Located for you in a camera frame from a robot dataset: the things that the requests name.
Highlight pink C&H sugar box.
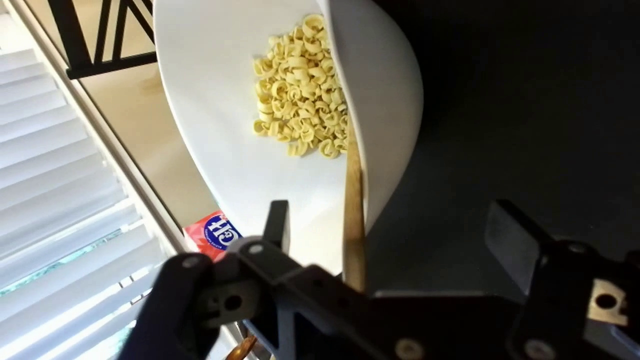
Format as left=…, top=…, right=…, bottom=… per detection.
left=184, top=211, right=244, bottom=265

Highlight brown wooden spoon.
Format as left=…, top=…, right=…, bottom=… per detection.
left=225, top=334, right=259, bottom=360

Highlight round black table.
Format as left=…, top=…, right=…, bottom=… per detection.
left=362, top=0, right=640, bottom=298

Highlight yellow macaroni pasta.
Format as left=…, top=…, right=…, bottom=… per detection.
left=250, top=14, right=353, bottom=160

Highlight black metal dining chair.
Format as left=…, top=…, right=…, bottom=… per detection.
left=46, top=0, right=160, bottom=81

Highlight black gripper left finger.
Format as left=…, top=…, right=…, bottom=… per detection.
left=119, top=199, right=349, bottom=360

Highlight white vertical window blinds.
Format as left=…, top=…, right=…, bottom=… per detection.
left=0, top=0, right=203, bottom=360

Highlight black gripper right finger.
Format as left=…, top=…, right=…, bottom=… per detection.
left=485, top=199, right=640, bottom=360

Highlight white bowl with teal handle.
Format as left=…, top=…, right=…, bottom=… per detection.
left=152, top=0, right=427, bottom=278

